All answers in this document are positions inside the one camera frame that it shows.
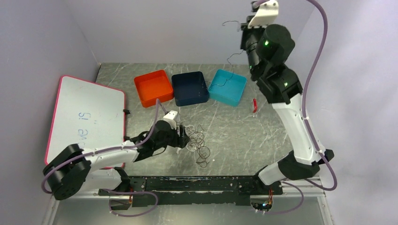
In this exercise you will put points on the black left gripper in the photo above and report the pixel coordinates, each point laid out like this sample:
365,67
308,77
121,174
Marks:
181,141

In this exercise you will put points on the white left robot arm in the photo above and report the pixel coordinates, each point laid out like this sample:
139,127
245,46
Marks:
76,170

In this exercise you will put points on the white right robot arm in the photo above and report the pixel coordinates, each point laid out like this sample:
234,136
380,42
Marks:
267,49

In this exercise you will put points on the dark blue plastic bin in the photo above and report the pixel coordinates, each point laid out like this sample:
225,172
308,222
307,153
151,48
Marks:
189,88

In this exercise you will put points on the orange plastic bin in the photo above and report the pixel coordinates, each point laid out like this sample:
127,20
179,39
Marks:
152,86

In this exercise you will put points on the teal plastic bin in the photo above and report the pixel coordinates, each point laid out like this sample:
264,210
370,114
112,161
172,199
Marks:
227,87

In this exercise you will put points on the red white small card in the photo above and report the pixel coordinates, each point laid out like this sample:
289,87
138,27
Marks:
255,106

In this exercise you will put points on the pink framed whiteboard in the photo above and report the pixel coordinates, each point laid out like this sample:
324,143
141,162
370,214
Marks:
88,114

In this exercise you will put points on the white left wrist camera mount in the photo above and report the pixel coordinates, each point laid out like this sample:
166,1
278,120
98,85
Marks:
172,116

